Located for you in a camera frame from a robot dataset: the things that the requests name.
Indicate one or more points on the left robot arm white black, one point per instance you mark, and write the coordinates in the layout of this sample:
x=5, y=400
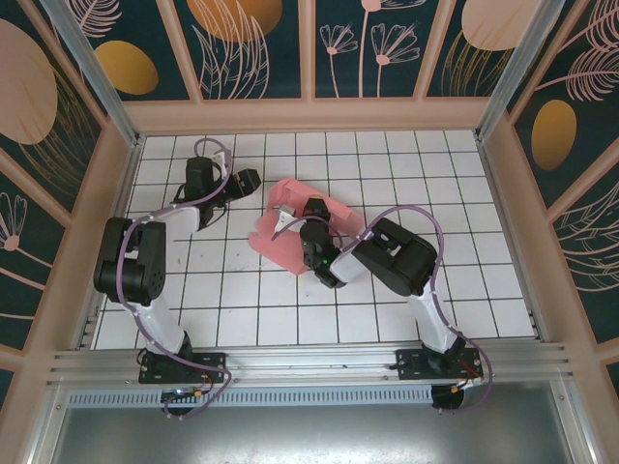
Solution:
x=130, y=261

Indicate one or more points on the aluminium side rail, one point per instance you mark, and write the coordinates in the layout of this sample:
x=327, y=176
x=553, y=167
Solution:
x=109, y=251
x=514, y=241

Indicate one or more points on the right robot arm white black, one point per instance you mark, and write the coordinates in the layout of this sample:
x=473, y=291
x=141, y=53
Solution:
x=401, y=256

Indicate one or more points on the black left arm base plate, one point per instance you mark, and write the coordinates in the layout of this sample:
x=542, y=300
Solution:
x=213, y=363

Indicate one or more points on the grey metal sheet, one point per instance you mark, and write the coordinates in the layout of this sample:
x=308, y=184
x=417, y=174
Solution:
x=309, y=435

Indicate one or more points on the aluminium corner post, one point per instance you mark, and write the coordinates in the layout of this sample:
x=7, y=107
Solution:
x=517, y=63
x=92, y=63

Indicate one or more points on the aluminium mounting rail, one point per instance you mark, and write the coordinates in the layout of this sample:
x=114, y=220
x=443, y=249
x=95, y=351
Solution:
x=314, y=360

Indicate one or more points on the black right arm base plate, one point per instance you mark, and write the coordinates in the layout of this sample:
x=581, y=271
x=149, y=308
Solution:
x=408, y=365

